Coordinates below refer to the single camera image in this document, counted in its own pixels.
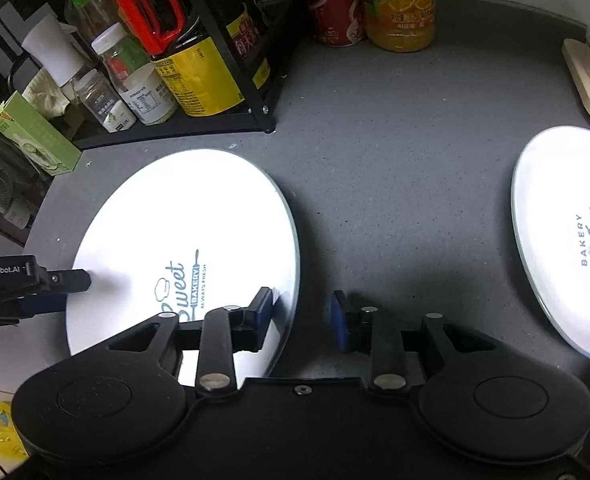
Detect small white label jar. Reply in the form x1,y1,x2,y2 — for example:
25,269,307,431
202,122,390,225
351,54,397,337
91,23,179,126

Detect green cap condiment bottle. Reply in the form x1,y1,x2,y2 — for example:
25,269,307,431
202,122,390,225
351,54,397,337
64,0,122,47

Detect black metal kitchen rack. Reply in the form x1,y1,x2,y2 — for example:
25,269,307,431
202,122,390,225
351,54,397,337
0,0,279,150

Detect dark soy sauce bottle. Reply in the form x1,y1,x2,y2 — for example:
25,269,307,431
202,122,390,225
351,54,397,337
206,0,270,89

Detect red handled oil jug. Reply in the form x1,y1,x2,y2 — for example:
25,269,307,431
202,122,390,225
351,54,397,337
116,0,243,117

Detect white bakery print plate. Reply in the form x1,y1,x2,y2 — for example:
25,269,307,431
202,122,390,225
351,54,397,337
511,126,590,358

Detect white sweet bakery plate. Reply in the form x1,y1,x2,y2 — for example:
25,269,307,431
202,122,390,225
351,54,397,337
65,148,301,382

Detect white cap spray bottle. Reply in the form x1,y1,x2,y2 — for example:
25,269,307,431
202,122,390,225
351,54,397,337
21,14,86,87

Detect small clear spice jar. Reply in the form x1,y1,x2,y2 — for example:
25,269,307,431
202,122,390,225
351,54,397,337
73,68,137,133

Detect orange juice bottle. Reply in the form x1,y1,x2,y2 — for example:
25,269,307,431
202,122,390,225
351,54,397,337
362,0,436,53

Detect green carton box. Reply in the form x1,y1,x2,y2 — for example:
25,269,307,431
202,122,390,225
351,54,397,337
0,91,82,177

